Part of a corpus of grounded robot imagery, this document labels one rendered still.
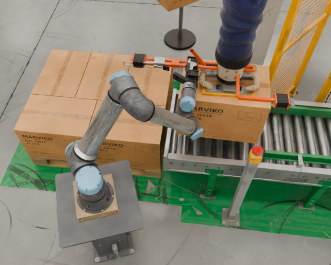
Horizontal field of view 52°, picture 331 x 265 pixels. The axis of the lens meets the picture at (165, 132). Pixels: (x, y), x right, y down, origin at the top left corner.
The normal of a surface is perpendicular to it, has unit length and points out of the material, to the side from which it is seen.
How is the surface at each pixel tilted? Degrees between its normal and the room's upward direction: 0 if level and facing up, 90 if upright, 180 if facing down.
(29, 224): 0
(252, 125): 90
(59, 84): 0
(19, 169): 0
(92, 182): 10
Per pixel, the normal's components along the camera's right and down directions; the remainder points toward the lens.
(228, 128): -0.15, 0.80
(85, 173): 0.07, -0.45
